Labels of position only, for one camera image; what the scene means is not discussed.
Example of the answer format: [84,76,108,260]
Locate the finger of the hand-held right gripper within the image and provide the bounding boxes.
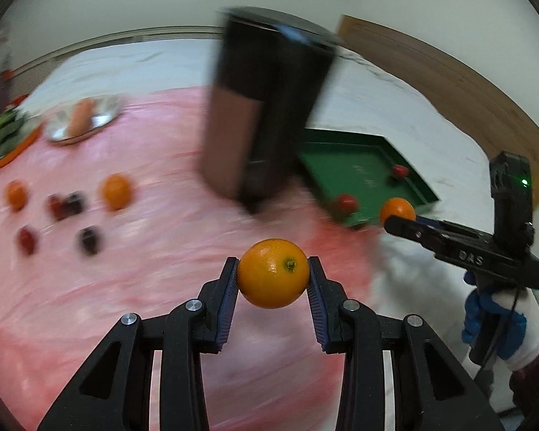
[383,215,437,253]
[414,215,496,240]

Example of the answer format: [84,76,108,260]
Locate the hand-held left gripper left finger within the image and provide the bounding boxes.
[37,257,241,431]

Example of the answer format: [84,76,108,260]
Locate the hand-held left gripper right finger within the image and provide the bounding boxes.
[307,256,506,431]

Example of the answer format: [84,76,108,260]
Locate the orange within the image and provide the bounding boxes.
[237,239,310,310]
[6,180,28,211]
[101,173,132,210]
[379,198,417,226]

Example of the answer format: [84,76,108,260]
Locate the green tray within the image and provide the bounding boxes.
[296,128,441,231]

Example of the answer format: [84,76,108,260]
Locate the person's right forearm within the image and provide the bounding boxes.
[508,322,539,419]

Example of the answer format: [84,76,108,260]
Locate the person's right hand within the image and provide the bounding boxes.
[462,277,539,371]

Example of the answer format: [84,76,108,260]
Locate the pink plastic sheet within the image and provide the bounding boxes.
[0,85,389,431]

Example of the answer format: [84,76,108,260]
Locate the white bed sheet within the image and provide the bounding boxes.
[9,38,524,431]

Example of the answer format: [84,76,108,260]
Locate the wooden headboard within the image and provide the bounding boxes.
[337,14,539,208]

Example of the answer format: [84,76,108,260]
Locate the black striped white plate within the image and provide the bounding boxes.
[45,96,123,145]

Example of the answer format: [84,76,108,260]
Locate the carrot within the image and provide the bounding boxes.
[67,99,93,138]

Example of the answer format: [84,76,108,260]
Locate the orange rimmed plate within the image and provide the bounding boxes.
[0,119,44,170]

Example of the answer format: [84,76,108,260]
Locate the green bok choy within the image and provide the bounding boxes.
[0,107,30,159]

